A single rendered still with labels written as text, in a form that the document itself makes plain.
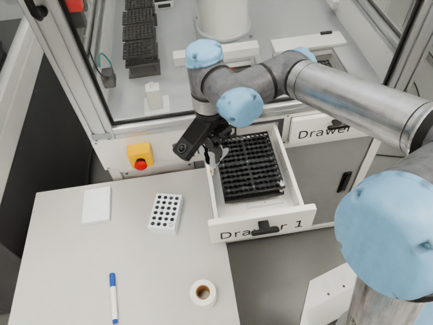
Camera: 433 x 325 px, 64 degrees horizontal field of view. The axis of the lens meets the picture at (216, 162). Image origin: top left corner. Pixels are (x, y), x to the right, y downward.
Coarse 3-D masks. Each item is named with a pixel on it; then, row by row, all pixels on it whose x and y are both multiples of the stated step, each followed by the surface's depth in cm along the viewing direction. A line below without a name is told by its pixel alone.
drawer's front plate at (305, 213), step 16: (288, 208) 91; (304, 208) 91; (208, 224) 90; (224, 224) 90; (240, 224) 92; (256, 224) 93; (272, 224) 94; (288, 224) 96; (304, 224) 97; (224, 240) 97
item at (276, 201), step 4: (268, 200) 102; (272, 200) 102; (276, 200) 102; (280, 200) 102; (248, 204) 102; (252, 204) 102; (256, 204) 102; (260, 204) 101; (264, 204) 102; (268, 204) 102; (272, 204) 102; (248, 208) 102
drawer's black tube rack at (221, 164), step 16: (224, 144) 110; (240, 144) 109; (256, 144) 109; (224, 160) 106; (240, 160) 106; (256, 160) 105; (272, 160) 105; (224, 176) 102; (240, 176) 102; (256, 176) 101; (272, 176) 105; (240, 192) 102; (272, 192) 102
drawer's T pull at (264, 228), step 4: (260, 224) 91; (264, 224) 90; (268, 224) 90; (260, 228) 90; (264, 228) 90; (268, 228) 90; (272, 228) 90; (276, 228) 90; (252, 232) 89; (256, 232) 89; (260, 232) 89; (264, 232) 89; (268, 232) 89; (272, 232) 90; (276, 232) 90
